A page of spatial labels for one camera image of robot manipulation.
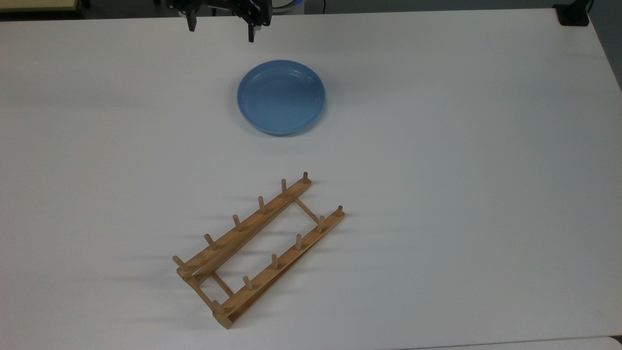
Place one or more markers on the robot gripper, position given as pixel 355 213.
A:
pixel 218 6

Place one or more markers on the blue round plate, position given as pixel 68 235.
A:
pixel 281 97

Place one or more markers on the wooden plate rack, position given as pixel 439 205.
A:
pixel 252 228

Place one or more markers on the light wooden board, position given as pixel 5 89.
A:
pixel 36 4

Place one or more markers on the black clamp mount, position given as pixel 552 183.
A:
pixel 572 13

